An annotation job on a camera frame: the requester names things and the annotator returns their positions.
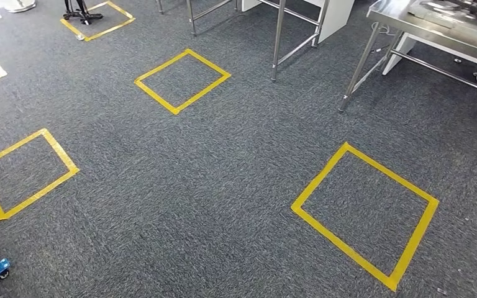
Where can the yellow floor tape square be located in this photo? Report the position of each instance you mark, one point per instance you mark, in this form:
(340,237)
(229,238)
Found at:
(111,29)
(323,177)
(58,150)
(161,67)

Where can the stainless steel workbench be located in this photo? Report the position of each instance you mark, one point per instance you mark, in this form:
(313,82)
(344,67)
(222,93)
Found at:
(277,41)

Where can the stainless steel table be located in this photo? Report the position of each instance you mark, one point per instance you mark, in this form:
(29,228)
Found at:
(448,41)

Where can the small white floor scrap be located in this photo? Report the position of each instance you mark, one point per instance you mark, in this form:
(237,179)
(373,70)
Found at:
(80,38)

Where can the chrome stanchion post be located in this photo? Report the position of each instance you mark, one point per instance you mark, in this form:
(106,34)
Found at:
(20,5)

